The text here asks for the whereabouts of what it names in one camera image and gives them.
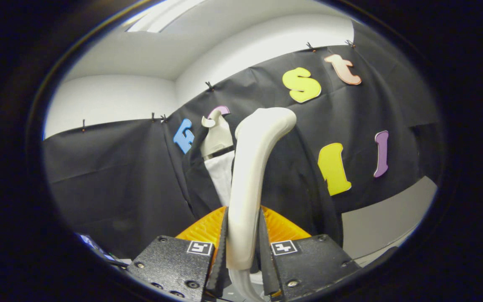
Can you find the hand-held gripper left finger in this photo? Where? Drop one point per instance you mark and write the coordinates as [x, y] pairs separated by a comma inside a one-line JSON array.
[[221, 260]]

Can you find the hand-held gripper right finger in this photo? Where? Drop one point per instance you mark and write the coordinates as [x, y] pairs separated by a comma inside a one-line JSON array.
[[265, 260]]

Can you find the black suit jacket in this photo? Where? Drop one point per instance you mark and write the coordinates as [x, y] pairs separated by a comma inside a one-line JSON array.
[[292, 188]]

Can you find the white mannequin torso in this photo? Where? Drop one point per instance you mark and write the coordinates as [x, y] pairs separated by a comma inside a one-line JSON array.
[[216, 138]]

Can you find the grey cabinet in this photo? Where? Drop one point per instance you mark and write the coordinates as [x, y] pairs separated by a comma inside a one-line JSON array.
[[384, 222]]

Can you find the black backdrop cloth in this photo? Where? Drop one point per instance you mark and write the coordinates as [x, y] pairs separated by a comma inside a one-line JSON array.
[[111, 176]]

